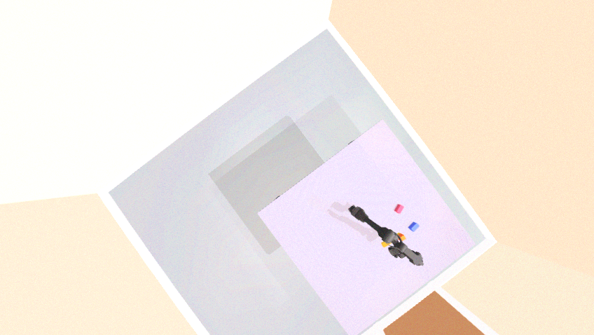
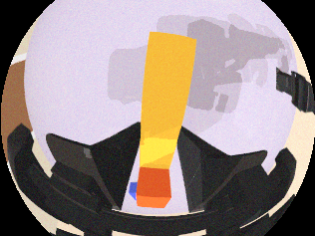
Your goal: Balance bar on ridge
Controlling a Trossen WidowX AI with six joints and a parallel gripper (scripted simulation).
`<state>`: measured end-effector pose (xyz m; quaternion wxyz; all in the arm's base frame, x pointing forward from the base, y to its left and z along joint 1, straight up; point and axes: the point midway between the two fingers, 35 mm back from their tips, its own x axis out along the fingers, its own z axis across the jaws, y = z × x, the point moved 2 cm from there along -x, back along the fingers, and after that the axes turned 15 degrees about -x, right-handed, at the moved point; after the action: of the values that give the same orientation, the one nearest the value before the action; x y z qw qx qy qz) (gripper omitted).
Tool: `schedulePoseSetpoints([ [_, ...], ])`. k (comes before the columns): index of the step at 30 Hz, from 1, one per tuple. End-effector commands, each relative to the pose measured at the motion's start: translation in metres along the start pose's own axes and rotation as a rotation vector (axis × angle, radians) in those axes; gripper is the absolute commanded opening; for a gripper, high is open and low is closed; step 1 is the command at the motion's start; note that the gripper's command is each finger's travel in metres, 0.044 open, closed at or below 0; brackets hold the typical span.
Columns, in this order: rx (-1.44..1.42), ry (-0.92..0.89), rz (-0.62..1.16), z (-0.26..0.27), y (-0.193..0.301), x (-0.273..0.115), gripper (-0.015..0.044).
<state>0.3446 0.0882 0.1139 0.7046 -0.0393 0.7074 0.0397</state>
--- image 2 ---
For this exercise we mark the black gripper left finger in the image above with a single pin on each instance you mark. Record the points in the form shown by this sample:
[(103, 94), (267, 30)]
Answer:
[(110, 161)]

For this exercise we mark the blue rectangular block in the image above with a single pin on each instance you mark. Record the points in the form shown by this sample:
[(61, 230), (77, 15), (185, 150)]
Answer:
[(133, 189)]

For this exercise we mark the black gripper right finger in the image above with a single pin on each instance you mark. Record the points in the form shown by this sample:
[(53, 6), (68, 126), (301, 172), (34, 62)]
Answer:
[(206, 169)]

